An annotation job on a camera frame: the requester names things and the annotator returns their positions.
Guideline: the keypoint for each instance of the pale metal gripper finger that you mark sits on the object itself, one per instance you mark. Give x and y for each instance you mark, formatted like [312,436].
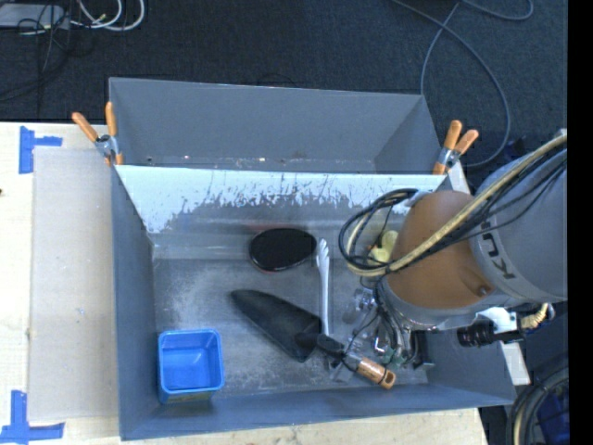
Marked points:
[361,300]
[346,368]

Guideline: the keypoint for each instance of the white plastic fork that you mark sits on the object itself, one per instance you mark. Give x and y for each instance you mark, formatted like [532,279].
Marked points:
[324,285]

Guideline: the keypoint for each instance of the black oval dish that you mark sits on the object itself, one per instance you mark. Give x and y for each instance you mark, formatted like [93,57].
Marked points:
[282,249]

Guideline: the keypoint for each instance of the blue plastic tub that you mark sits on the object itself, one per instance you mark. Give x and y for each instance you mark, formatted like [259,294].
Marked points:
[190,362]

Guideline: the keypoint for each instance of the grey metal bin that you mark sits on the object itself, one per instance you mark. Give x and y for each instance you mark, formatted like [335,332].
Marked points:
[259,123]

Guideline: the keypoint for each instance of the pale flat board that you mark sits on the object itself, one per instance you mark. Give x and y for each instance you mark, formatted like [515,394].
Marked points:
[69,271]

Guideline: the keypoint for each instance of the black cylinder on white bracket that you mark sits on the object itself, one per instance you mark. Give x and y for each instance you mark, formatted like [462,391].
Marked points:
[482,333]

